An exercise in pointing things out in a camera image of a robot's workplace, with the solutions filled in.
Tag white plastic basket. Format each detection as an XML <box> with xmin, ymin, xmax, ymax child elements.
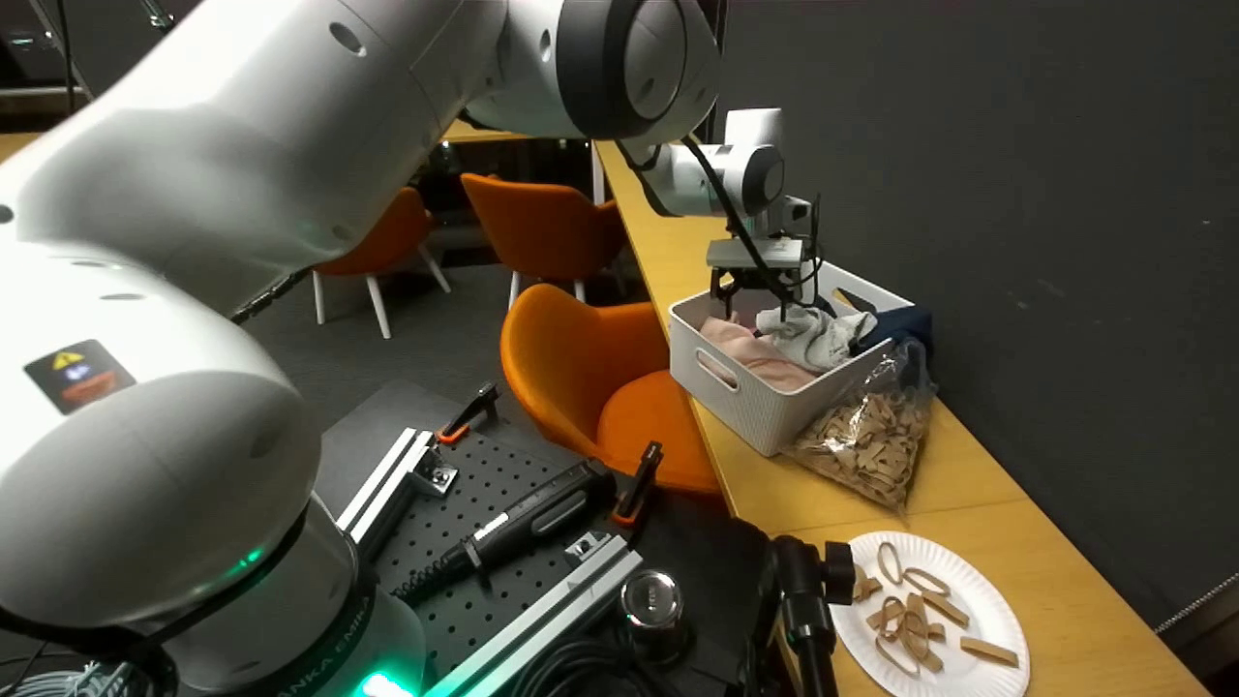
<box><xmin>666</xmin><ymin>255</ymin><xmax>922</xmax><ymax>463</ymax></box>

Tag tan rubber band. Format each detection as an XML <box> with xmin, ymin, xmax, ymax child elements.
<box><xmin>897</xmin><ymin>565</ymin><xmax>955</xmax><ymax>600</ymax></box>
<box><xmin>875</xmin><ymin>539</ymin><xmax>909</xmax><ymax>590</ymax></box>

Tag white grey shirt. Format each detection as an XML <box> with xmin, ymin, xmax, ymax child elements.
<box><xmin>759</xmin><ymin>303</ymin><xmax>870</xmax><ymax>381</ymax></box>

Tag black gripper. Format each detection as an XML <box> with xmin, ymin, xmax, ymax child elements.
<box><xmin>711</xmin><ymin>189</ymin><xmax>834</xmax><ymax>328</ymax></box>

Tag peach shirt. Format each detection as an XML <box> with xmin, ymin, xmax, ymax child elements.
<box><xmin>699</xmin><ymin>316</ymin><xmax>825</xmax><ymax>401</ymax></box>

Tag navy blue shirt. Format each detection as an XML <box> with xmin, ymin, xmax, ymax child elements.
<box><xmin>829</xmin><ymin>286</ymin><xmax>930</xmax><ymax>361</ymax></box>

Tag round metal cup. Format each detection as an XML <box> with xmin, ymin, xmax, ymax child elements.
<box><xmin>611</xmin><ymin>565</ymin><xmax>691</xmax><ymax>638</ymax></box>

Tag black perforated breadboard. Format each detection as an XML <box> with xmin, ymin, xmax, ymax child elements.
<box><xmin>366</xmin><ymin>411</ymin><xmax>652</xmax><ymax>690</ymax></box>

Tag long aluminium rail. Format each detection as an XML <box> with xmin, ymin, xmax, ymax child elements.
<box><xmin>422</xmin><ymin>530</ymin><xmax>646</xmax><ymax>697</ymax></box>

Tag black handheld tool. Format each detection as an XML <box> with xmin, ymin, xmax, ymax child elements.
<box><xmin>391</xmin><ymin>463</ymin><xmax>619</xmax><ymax>610</ymax></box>

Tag orange chair with peach shirt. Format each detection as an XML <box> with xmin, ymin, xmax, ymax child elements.
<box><xmin>497</xmin><ymin>279</ymin><xmax>728</xmax><ymax>504</ymax></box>

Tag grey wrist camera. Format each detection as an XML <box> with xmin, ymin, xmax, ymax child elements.
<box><xmin>706</xmin><ymin>233</ymin><xmax>813</xmax><ymax>277</ymax></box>

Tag clear bag of wooden clothespins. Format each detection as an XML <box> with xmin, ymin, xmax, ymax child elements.
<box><xmin>784</xmin><ymin>339</ymin><xmax>940</xmax><ymax>514</ymax></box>

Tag wooden clothespin piece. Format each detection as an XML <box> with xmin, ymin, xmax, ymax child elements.
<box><xmin>955</xmin><ymin>632</ymin><xmax>1028</xmax><ymax>669</ymax></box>
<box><xmin>919</xmin><ymin>590</ymin><xmax>971</xmax><ymax>632</ymax></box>

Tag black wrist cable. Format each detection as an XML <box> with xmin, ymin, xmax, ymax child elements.
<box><xmin>677</xmin><ymin>132</ymin><xmax>813</xmax><ymax>323</ymax></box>

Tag black clamp orange handle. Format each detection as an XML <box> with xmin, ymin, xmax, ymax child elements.
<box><xmin>435</xmin><ymin>381</ymin><xmax>502</xmax><ymax>455</ymax></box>
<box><xmin>603</xmin><ymin>438</ymin><xmax>669</xmax><ymax>535</ymax></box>

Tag orange chair white legs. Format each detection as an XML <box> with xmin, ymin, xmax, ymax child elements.
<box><xmin>456</xmin><ymin>170</ymin><xmax>630</xmax><ymax>312</ymax></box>
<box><xmin>308</xmin><ymin>181</ymin><xmax>456</xmax><ymax>345</ymax></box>

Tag white paper plate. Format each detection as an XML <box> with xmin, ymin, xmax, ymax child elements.
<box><xmin>825</xmin><ymin>527</ymin><xmax>1034</xmax><ymax>697</ymax></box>

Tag short aluminium rail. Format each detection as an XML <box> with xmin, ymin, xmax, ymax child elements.
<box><xmin>333</xmin><ymin>425</ymin><xmax>465</xmax><ymax>547</ymax></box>

